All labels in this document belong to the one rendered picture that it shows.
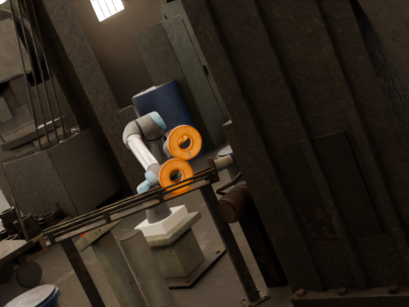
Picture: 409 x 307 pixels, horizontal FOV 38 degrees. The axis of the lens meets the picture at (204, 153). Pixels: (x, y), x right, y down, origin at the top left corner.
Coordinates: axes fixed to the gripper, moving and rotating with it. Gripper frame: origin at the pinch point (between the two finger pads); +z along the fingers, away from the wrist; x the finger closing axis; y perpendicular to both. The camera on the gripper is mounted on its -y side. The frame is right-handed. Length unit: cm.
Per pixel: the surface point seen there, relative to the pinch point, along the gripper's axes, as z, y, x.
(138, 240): -23, -32, -36
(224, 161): -2.8, -17.4, 13.5
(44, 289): -45, -32, -85
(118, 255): -39, -34, -47
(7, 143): -532, 148, -89
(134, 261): -26, -39, -42
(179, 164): -1.4, -9.7, -6.5
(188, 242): -88, -47, -5
